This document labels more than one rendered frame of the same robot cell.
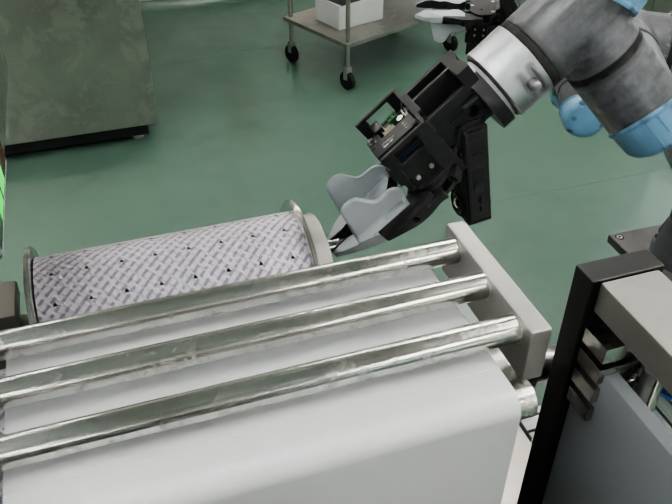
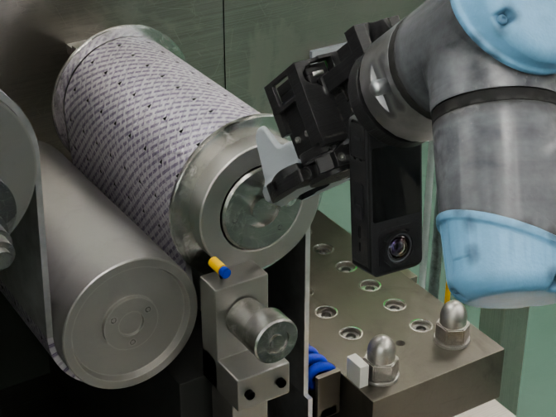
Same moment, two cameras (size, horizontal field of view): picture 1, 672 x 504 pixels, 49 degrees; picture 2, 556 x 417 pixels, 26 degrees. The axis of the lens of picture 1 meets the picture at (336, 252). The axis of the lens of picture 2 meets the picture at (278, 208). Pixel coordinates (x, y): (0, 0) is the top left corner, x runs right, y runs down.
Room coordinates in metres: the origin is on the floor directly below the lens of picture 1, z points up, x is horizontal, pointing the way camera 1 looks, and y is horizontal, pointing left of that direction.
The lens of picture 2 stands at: (0.39, -0.82, 1.72)
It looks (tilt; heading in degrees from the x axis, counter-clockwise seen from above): 29 degrees down; 77
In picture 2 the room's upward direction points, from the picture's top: straight up
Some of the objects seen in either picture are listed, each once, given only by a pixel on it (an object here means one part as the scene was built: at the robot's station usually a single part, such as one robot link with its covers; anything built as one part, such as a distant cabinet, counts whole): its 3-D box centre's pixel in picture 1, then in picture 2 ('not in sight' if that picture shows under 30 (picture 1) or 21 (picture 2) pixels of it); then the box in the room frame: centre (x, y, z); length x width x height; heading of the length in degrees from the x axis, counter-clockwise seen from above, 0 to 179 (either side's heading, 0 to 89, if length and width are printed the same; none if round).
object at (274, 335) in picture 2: not in sight; (270, 336); (0.57, -0.06, 1.18); 0.04 x 0.02 x 0.04; 18
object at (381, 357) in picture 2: not in sight; (381, 356); (0.70, 0.06, 1.05); 0.04 x 0.04 x 0.04
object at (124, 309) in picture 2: not in sight; (69, 255); (0.42, 0.10, 1.17); 0.26 x 0.12 x 0.12; 108
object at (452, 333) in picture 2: not in sight; (452, 320); (0.79, 0.10, 1.05); 0.04 x 0.04 x 0.04
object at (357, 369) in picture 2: not in sight; (358, 370); (0.68, 0.05, 1.04); 0.02 x 0.01 x 0.02; 108
